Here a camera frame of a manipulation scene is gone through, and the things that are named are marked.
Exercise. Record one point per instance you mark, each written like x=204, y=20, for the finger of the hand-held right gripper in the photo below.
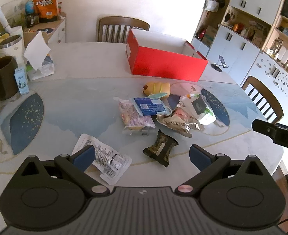
x=265, y=128

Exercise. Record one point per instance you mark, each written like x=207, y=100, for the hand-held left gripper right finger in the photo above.
x=199, y=158

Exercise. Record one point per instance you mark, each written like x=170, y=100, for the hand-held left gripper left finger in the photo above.
x=83, y=158

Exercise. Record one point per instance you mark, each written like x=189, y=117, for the white printed clear packet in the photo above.
x=102, y=156

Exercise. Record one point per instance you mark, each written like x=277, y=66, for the dark brown snack packet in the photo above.
x=161, y=148

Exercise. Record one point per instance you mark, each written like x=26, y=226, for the silver brown foil packet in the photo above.
x=180, y=122

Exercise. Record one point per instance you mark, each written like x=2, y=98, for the blue and white snack packet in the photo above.
x=148, y=106

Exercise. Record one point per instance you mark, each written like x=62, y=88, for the small teal packet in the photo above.
x=158, y=95

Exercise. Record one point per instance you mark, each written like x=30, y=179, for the yellow plush toy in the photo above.
x=158, y=88

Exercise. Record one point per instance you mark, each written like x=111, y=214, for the red cardboard box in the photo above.
x=166, y=62

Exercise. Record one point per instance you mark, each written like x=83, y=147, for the brown wooden chair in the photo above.
x=121, y=27
x=264, y=95

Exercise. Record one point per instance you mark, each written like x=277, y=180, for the black phone stand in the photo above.
x=219, y=64

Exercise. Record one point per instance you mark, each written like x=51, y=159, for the small light blue carton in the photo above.
x=21, y=80

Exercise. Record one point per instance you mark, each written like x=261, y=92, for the brown mug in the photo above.
x=3, y=78

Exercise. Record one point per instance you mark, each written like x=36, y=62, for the tissue pack with white tissue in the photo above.
x=37, y=53

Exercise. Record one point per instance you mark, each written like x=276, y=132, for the white steel tumbler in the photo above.
x=11, y=50

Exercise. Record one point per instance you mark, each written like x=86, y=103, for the white side cabinet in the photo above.
x=58, y=30

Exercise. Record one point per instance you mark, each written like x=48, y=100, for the round blue mat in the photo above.
x=47, y=30

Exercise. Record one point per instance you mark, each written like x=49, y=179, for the white tote bag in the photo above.
x=211, y=5

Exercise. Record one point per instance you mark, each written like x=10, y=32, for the white printed cup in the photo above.
x=17, y=31

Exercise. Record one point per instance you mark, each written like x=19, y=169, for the small dark jar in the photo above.
x=32, y=20

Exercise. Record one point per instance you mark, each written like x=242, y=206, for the orange snack bag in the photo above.
x=45, y=5

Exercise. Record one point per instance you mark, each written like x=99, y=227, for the blue globe ornament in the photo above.
x=30, y=7

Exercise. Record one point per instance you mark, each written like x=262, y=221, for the white paper roll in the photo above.
x=3, y=18

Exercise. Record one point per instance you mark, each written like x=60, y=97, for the glass fish bowl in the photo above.
x=14, y=12

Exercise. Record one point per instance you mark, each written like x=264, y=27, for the white wall cabinet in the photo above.
x=242, y=46

